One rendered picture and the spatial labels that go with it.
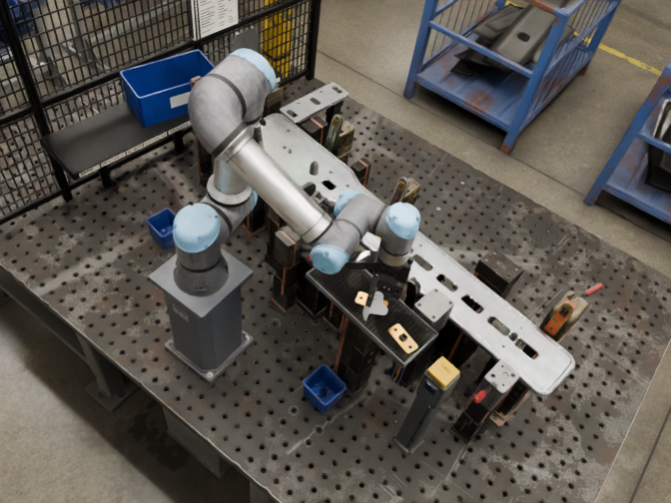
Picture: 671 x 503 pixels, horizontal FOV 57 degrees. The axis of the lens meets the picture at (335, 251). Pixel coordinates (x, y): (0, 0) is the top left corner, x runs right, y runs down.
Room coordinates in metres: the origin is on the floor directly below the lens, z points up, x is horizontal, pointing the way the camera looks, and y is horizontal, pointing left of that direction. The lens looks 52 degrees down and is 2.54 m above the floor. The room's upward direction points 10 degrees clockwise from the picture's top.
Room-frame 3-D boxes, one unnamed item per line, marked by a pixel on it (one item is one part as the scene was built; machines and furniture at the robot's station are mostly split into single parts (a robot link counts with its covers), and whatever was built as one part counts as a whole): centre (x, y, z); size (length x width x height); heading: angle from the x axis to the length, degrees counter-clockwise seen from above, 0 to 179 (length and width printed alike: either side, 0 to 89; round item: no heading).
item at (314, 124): (1.82, 0.16, 0.84); 0.11 x 0.10 x 0.28; 141
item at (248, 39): (1.81, 0.42, 1.17); 0.12 x 0.01 x 0.34; 141
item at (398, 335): (0.85, -0.21, 1.17); 0.08 x 0.04 x 0.01; 43
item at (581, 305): (1.12, -0.72, 0.88); 0.15 x 0.11 x 0.36; 141
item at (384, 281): (0.93, -0.14, 1.32); 0.09 x 0.08 x 0.12; 76
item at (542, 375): (1.33, -0.17, 1.00); 1.38 x 0.22 x 0.02; 51
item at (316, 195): (1.24, 0.06, 0.94); 0.18 x 0.13 x 0.49; 51
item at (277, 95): (1.90, 0.35, 0.88); 0.08 x 0.08 x 0.36; 51
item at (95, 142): (1.75, 0.68, 1.01); 0.90 x 0.22 x 0.03; 141
